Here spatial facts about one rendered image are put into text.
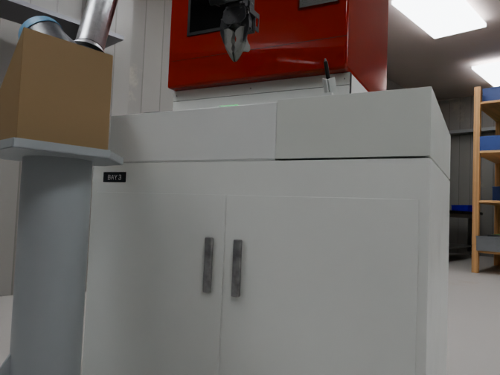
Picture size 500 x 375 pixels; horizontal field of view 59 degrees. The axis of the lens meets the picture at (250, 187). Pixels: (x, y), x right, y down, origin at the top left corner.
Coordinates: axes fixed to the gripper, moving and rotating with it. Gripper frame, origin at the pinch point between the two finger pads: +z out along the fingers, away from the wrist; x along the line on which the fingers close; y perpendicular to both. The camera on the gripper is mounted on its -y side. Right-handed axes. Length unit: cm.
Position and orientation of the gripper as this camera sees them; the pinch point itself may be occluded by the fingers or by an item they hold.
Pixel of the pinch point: (234, 56)
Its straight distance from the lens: 124.0
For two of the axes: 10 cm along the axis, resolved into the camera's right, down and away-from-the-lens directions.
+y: 4.7, 0.6, 8.8
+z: -0.4, 10.0, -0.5
